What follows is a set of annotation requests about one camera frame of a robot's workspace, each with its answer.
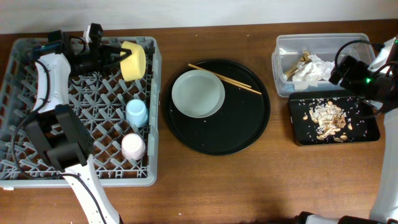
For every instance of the grey round plate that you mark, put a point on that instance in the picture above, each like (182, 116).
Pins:
(198, 93)

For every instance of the grey plastic dishwasher rack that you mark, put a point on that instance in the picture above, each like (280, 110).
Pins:
(100, 103)

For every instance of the wooden chopstick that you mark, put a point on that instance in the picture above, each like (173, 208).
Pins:
(220, 76)
(239, 85)

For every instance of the round black tray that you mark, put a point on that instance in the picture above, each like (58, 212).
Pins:
(240, 121)

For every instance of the black rectangular tray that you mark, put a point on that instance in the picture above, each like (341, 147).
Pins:
(304, 131)

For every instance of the yellow bowl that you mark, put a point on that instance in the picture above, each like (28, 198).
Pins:
(134, 66)

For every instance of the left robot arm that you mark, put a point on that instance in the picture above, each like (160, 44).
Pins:
(57, 133)

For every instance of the pink cup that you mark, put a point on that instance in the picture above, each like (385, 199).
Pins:
(133, 147)

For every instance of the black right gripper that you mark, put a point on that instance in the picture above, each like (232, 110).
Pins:
(357, 68)

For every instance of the blue cup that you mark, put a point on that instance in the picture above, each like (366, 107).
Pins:
(136, 113)

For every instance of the clear plastic bin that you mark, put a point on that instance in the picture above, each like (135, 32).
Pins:
(290, 48)

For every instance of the white paper napkin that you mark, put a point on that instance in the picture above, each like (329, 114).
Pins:
(314, 71)

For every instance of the food scraps pile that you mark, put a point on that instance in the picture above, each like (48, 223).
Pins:
(329, 120)

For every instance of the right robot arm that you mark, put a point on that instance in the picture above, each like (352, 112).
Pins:
(376, 85)

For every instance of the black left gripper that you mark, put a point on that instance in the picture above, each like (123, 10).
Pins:
(101, 55)

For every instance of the brown foil wrapper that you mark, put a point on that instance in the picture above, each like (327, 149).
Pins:
(299, 63)

